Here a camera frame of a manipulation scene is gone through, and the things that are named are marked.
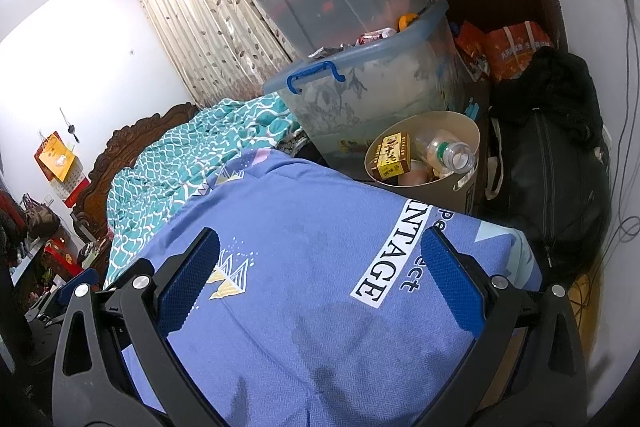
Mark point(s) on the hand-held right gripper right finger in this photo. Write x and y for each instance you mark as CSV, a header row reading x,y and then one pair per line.
x,y
452,282

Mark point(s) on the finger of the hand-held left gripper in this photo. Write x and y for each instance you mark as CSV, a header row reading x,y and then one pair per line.
x,y
80,281

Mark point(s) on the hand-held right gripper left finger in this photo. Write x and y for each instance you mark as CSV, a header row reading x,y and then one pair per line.
x,y
187,282

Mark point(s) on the beige waste bin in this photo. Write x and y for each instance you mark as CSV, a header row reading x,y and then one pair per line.
x,y
425,197

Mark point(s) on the clear plastic bottle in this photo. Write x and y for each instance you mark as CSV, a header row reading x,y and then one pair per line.
x,y
445,154

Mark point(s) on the yellow seasoning box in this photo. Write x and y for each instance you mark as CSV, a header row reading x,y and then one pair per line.
x,y
392,157

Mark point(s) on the red box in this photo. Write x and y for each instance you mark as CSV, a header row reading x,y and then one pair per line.
x,y
62,259

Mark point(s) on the brown handbag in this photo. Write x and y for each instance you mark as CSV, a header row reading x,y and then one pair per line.
x,y
40,219

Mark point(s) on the blue printed bedsheet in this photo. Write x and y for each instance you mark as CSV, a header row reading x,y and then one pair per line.
x,y
310,257

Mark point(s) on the teal patterned quilt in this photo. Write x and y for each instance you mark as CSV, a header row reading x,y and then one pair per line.
x,y
200,147

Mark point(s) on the black bag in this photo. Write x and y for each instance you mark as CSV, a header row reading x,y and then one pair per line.
x,y
545,182

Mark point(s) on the carved wooden headboard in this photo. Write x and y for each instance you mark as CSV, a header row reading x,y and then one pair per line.
x,y
125,142

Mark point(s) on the small red white packet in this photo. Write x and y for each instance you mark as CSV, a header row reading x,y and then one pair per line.
x,y
375,38

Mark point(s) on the small orange object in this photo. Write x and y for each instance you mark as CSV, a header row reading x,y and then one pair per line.
x,y
409,22

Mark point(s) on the beige leaf-print curtain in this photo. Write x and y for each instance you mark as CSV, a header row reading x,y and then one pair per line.
x,y
200,7

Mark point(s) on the red yellow wall calendar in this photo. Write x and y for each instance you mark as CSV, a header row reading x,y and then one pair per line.
x,y
55,162

